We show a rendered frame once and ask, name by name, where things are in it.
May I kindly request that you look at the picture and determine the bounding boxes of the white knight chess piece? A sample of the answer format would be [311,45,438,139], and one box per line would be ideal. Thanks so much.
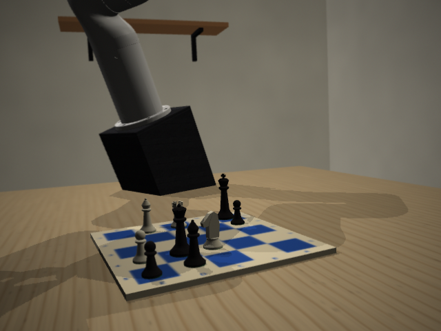
[201,211,223,250]

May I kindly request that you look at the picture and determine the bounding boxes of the black king chess piece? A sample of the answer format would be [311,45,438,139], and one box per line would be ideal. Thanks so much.
[218,174,234,220]

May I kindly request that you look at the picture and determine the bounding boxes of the white rook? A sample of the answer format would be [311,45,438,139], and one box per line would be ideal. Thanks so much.
[171,201,187,228]

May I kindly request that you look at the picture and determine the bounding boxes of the black bishop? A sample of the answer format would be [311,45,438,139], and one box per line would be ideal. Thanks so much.
[184,220,206,268]

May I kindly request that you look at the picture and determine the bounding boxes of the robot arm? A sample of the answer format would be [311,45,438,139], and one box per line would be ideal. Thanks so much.
[67,0,171,131]

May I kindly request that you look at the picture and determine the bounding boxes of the white chess pawn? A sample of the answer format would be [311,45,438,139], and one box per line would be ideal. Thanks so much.
[132,230,147,264]

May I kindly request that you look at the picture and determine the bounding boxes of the white bishop chess piece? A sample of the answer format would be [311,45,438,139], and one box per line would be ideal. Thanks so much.
[140,198,156,234]

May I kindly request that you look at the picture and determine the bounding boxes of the black chess queen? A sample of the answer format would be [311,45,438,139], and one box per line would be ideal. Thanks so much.
[170,204,189,257]

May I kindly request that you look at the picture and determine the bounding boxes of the blue and cream chessboard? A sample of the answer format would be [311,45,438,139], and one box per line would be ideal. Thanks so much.
[90,212,336,301]

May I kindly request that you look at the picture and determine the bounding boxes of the black pawn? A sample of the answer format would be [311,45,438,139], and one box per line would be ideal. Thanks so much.
[231,200,245,225]
[141,241,163,279]

